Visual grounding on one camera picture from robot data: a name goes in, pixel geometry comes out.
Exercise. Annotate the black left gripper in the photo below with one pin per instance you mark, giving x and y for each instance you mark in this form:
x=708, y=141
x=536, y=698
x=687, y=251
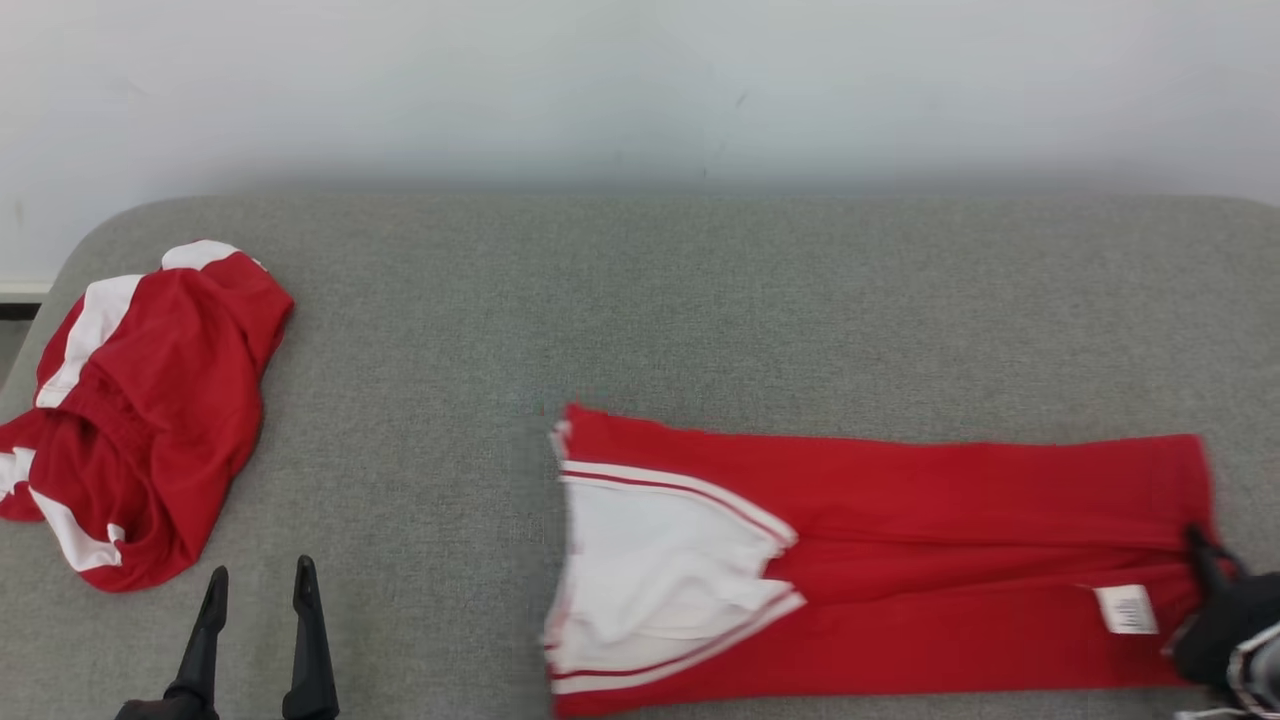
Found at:
x=160, y=712

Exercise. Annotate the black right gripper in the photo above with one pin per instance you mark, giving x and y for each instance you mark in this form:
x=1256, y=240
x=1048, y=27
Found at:
x=1262, y=670

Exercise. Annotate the red shorts white stripes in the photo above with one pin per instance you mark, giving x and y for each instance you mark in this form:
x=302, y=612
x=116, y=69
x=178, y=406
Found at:
x=170, y=400

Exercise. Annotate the red basketball jersey white trim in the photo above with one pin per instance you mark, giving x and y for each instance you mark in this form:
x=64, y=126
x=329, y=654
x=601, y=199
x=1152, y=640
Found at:
x=950, y=500

